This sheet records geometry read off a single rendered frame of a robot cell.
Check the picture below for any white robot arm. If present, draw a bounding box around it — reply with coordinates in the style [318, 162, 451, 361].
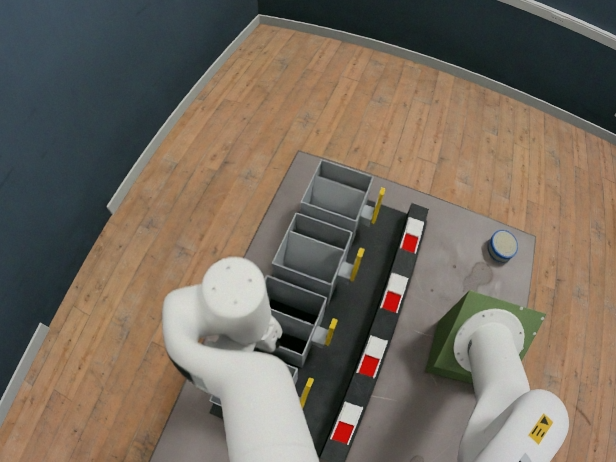
[163, 256, 569, 462]

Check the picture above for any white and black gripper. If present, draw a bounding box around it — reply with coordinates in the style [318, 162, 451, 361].
[254, 316, 282, 351]

